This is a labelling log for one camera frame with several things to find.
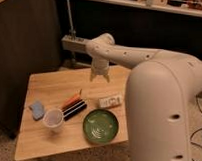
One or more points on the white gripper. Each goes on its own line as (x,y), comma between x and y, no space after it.
(99,66)

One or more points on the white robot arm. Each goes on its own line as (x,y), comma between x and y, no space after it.
(157,93)

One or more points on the white rectangular box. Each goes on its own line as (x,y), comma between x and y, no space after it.
(110,101)

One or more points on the black marker upper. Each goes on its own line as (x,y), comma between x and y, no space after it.
(74,106)

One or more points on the black marker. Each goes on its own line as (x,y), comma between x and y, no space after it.
(74,112)
(74,106)

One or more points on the orange carrot toy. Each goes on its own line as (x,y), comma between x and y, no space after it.
(76,97)

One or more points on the black marker lower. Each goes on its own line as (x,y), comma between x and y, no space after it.
(74,112)

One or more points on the metal stand pole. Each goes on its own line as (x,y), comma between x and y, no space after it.
(71,31)

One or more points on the green round plate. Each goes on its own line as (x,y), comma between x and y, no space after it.
(100,126)

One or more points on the clear plastic cup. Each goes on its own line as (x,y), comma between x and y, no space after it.
(53,119)

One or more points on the dark cabinet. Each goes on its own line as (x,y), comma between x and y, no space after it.
(30,42)

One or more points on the grey metal bracket bar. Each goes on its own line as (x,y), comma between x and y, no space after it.
(75,45)

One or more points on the white wall shelf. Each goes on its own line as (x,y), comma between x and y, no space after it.
(142,4)

